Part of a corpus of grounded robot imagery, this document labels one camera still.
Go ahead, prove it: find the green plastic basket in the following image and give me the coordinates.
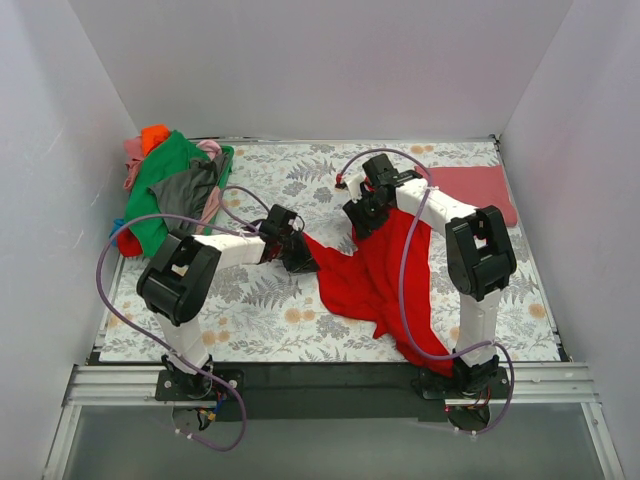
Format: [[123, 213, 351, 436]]
[[194, 139, 233, 224]]

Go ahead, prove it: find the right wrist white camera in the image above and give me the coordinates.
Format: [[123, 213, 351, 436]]
[[336, 172, 366, 203]]

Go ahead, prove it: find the blue t-shirt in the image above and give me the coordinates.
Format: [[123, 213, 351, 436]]
[[110, 218, 131, 247]]

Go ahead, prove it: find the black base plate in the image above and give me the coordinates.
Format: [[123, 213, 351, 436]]
[[154, 360, 512, 424]]

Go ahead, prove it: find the pink t-shirt in pile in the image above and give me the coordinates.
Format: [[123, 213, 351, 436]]
[[123, 136, 147, 192]]

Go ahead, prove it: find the folded pink t-shirt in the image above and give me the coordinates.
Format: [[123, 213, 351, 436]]
[[428, 165, 518, 227]]

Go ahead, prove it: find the floral patterned table mat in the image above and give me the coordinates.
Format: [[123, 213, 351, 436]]
[[96, 142, 559, 362]]

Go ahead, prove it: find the red t-shirt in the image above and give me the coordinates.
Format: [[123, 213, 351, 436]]
[[305, 209, 453, 378]]

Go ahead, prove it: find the red garment in pile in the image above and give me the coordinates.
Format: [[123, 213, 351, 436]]
[[116, 229, 143, 258]]

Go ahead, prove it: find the aluminium frame rail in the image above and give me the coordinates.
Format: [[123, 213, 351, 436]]
[[65, 362, 600, 405]]

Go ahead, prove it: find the orange t-shirt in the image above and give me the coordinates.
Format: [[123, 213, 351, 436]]
[[140, 124, 171, 156]]

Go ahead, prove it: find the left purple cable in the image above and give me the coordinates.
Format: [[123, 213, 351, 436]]
[[94, 184, 274, 454]]

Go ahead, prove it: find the green t-shirt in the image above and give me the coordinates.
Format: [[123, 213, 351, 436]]
[[124, 125, 225, 257]]

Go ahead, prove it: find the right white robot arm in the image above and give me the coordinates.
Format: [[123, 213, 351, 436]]
[[335, 148, 517, 398]]

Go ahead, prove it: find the grey t-shirt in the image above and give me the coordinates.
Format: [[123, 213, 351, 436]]
[[148, 151, 231, 219]]

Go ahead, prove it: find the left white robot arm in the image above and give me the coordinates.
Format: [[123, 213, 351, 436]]
[[136, 205, 319, 400]]

